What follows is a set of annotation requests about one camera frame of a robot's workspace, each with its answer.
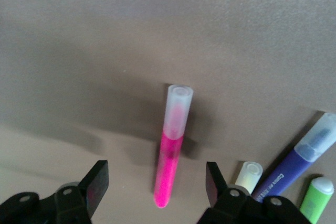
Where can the yellow highlighter marker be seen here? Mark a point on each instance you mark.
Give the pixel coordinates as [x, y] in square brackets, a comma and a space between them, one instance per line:
[249, 176]

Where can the pink highlighter marker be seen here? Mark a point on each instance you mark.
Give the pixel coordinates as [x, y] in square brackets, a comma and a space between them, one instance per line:
[169, 161]

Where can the purple highlighter marker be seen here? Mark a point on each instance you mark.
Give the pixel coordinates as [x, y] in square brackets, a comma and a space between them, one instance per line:
[288, 169]

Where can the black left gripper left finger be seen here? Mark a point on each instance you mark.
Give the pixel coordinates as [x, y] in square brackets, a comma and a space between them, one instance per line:
[89, 190]

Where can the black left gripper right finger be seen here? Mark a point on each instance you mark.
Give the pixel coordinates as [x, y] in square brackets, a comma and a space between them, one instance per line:
[220, 195]

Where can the green highlighter marker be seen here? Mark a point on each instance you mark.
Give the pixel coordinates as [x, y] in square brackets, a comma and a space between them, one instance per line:
[315, 200]

